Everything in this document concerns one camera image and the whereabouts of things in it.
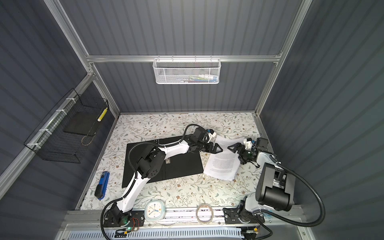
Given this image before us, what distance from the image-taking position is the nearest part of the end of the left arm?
824 mm

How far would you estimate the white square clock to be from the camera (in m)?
0.74

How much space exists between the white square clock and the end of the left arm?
327 millimetres
